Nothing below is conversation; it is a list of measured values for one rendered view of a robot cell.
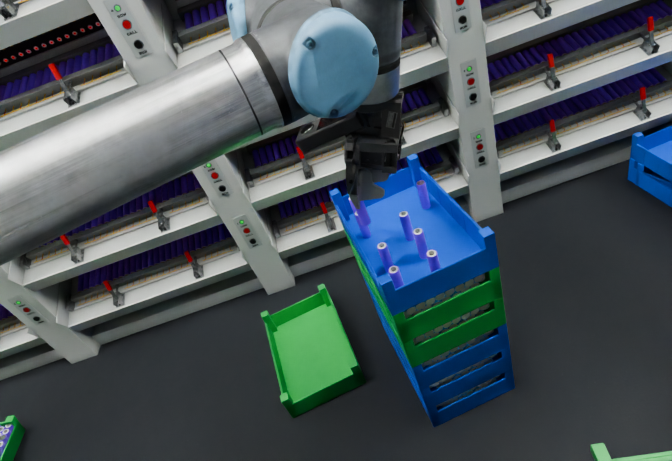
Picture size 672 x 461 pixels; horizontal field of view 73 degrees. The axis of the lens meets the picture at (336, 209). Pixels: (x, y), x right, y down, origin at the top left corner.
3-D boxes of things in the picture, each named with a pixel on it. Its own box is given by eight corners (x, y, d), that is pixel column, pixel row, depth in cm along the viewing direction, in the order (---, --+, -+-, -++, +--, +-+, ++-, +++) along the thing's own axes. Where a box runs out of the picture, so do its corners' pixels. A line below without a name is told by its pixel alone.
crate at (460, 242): (499, 266, 76) (495, 232, 71) (391, 316, 75) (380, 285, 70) (422, 182, 100) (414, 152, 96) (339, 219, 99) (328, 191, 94)
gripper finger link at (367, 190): (383, 221, 75) (385, 174, 70) (348, 217, 76) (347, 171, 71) (385, 210, 78) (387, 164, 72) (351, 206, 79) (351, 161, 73)
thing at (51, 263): (225, 222, 129) (202, 197, 118) (34, 291, 132) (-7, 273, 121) (218, 169, 140) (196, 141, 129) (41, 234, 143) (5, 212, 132)
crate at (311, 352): (367, 382, 112) (358, 364, 107) (292, 418, 111) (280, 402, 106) (332, 300, 136) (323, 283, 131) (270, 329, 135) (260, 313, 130)
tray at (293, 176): (459, 137, 125) (459, 103, 114) (256, 211, 129) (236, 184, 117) (432, 90, 137) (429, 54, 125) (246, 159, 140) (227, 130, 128)
